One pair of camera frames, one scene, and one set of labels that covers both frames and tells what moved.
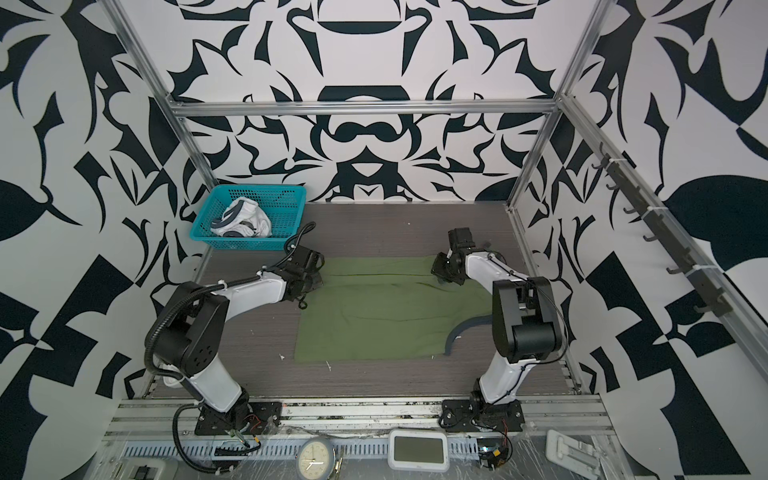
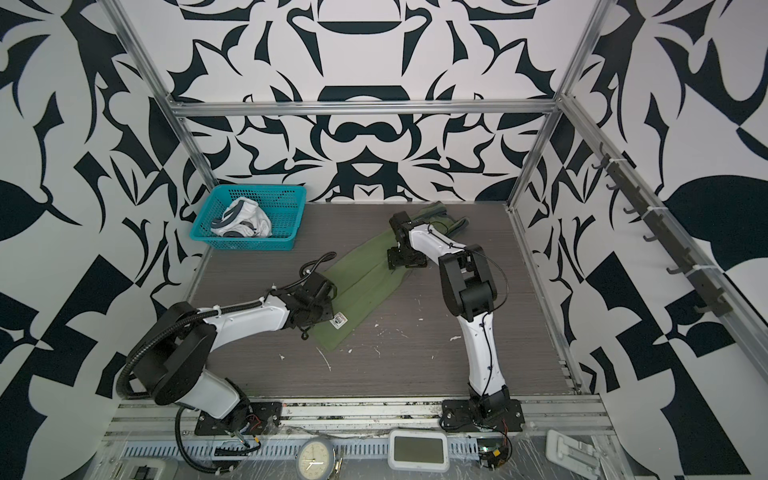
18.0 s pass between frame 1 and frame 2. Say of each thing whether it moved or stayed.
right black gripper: moved
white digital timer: stayed
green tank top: moved
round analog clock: stayed
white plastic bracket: stayed
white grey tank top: stayed
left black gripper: moved
